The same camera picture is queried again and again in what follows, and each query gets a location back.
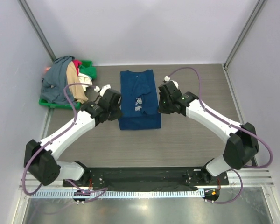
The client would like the green t shirt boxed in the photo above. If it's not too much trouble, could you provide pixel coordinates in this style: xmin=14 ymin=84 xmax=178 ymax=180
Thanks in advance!
xmin=79 ymin=65 xmax=97 ymax=80

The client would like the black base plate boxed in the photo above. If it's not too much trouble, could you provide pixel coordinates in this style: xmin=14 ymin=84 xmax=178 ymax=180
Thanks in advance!
xmin=74 ymin=167 xmax=229 ymax=192

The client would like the pink red t shirt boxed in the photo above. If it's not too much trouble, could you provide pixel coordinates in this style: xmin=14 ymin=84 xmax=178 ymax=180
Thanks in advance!
xmin=72 ymin=59 xmax=83 ymax=74

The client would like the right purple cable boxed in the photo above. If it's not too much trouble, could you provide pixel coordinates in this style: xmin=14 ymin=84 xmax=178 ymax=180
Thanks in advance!
xmin=168 ymin=67 xmax=273 ymax=205

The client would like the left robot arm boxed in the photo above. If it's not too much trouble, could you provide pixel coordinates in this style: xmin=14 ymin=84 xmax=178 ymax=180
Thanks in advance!
xmin=24 ymin=85 xmax=123 ymax=187

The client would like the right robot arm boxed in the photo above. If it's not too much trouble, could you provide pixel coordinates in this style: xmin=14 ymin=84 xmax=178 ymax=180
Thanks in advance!
xmin=158 ymin=78 xmax=259 ymax=185

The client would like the frame post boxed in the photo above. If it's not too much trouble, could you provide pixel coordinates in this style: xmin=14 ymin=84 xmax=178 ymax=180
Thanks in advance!
xmin=18 ymin=0 xmax=56 ymax=61
xmin=223 ymin=0 xmax=267 ymax=70

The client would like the right frame post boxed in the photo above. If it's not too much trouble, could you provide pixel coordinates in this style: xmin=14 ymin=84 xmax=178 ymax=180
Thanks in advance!
xmin=223 ymin=0 xmax=267 ymax=70

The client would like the green plastic bin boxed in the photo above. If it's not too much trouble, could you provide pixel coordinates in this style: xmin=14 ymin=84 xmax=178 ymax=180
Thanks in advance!
xmin=39 ymin=60 xmax=94 ymax=109

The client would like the blue t shirt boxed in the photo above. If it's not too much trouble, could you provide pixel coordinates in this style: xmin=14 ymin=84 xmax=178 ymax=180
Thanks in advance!
xmin=119 ymin=70 xmax=162 ymax=130

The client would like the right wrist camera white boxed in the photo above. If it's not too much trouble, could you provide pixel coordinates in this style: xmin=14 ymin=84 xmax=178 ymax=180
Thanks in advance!
xmin=163 ymin=76 xmax=179 ymax=89

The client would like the cream white t shirt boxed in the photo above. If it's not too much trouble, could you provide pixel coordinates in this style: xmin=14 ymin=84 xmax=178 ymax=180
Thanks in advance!
xmin=78 ymin=73 xmax=92 ymax=91

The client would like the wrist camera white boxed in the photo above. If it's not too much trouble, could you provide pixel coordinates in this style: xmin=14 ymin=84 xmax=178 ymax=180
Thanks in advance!
xmin=94 ymin=84 xmax=111 ymax=97
xmin=163 ymin=76 xmax=179 ymax=89

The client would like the aluminium rail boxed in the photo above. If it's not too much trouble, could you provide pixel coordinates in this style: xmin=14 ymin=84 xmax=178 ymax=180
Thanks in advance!
xmin=25 ymin=168 xmax=274 ymax=190

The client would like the left frame post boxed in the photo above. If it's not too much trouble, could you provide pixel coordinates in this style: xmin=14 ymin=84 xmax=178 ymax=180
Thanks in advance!
xmin=18 ymin=0 xmax=56 ymax=61

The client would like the grey t shirt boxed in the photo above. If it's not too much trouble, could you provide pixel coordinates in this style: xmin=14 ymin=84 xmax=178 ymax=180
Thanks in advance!
xmin=40 ymin=56 xmax=75 ymax=105

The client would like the slotted cable duct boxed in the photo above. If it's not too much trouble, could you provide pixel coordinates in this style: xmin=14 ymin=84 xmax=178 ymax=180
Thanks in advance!
xmin=31 ymin=189 xmax=204 ymax=200

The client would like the tan beige t shirt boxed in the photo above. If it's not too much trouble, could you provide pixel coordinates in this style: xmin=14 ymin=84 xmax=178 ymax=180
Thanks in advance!
xmin=65 ymin=62 xmax=89 ymax=105

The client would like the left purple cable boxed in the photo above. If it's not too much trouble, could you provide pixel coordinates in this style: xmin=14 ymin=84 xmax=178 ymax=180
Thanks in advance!
xmin=22 ymin=83 xmax=109 ymax=206

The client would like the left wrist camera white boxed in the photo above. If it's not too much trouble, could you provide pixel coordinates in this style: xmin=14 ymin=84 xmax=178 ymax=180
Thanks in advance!
xmin=94 ymin=84 xmax=111 ymax=97

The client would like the purple cable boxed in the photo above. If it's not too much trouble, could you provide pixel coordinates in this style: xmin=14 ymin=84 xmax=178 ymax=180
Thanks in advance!
xmin=168 ymin=67 xmax=273 ymax=205
xmin=22 ymin=83 xmax=109 ymax=206

